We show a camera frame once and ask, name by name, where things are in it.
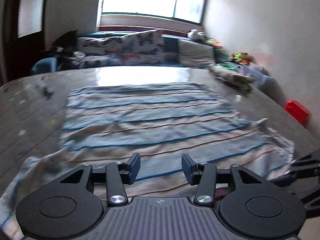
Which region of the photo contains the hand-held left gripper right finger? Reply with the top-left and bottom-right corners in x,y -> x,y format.
181,153 -> 265,207

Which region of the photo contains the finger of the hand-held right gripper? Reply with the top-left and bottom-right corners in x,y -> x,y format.
299,187 -> 320,218
274,149 -> 320,187

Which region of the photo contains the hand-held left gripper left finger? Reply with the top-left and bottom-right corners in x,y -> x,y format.
60,152 -> 141,207

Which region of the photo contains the blue beige striped cloth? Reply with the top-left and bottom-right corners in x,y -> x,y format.
0,81 -> 295,239

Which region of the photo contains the red box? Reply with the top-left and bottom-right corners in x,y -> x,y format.
284,100 -> 312,125

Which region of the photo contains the folded yellow cloth bundle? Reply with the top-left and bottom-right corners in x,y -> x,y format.
210,65 -> 254,90

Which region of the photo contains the grey pillow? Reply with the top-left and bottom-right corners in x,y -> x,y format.
178,39 -> 217,67

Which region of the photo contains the brown plush toy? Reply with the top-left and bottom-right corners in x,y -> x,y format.
230,52 -> 253,64

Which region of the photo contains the large butterfly print pillow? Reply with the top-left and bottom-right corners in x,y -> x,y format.
121,29 -> 164,64

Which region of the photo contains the blue sofa bed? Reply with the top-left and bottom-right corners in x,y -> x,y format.
31,31 -> 285,105

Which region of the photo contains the orange green plush toy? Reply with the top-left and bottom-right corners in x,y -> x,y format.
206,38 -> 223,49

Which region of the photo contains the white plush toy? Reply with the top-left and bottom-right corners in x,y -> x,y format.
187,29 -> 207,42

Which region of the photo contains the black bag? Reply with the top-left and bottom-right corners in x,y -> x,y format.
51,30 -> 78,55

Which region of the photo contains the dark wooden glass door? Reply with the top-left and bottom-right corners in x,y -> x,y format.
0,0 -> 48,80

